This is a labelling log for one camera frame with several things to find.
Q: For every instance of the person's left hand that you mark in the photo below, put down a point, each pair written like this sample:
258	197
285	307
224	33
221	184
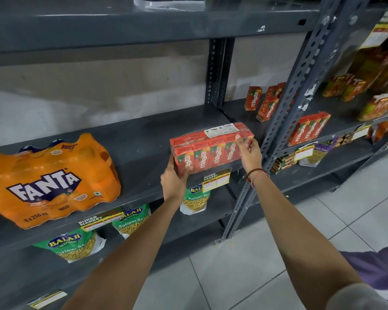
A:
172	185

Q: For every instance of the person's right hand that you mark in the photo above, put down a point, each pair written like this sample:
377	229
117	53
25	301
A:
250	158

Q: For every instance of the person's right thumb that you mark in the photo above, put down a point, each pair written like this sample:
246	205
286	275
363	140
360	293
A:
240	142

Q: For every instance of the person's left thumb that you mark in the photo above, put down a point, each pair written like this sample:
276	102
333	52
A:
187	174

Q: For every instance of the red juice carton multipack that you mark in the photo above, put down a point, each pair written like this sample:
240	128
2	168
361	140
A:
210	148

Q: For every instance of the person's left forearm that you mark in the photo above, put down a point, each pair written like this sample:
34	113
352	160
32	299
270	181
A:
129	258

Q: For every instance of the person's right forearm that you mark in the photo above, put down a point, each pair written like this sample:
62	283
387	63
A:
297	242

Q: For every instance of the yellow white shelf label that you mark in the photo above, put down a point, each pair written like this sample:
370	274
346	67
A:
304	152
361	132
217	180
381	30
98	221
48	299

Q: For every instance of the red juice carton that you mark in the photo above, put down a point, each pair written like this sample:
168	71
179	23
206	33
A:
267	109
274	90
252	98

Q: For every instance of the dark small packets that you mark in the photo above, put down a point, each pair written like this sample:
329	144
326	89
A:
284	163

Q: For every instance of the grey metal shelving unit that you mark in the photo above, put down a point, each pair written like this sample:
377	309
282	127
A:
304	70
142	145

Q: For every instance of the red juice carton three-pack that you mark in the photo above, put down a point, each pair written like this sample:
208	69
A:
308	129

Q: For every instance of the purple green snack packet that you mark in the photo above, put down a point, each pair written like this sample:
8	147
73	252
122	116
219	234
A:
320	153

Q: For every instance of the orange juice carton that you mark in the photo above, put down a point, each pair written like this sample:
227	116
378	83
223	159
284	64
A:
354	90
336	85

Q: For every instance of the orange soda bottle multipack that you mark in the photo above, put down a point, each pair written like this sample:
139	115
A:
48	180

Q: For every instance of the orange snack packet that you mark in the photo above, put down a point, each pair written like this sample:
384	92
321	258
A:
383	129

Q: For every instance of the orange juice carton multipack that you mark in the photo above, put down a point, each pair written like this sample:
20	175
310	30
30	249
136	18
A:
380	106

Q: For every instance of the large orange juice cartons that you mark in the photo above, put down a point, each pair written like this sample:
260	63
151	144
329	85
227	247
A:
378	69

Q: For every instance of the purple trousers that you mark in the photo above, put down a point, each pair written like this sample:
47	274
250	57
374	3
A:
375	266

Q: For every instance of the grey sleeve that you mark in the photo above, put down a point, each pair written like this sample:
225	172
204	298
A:
359	298

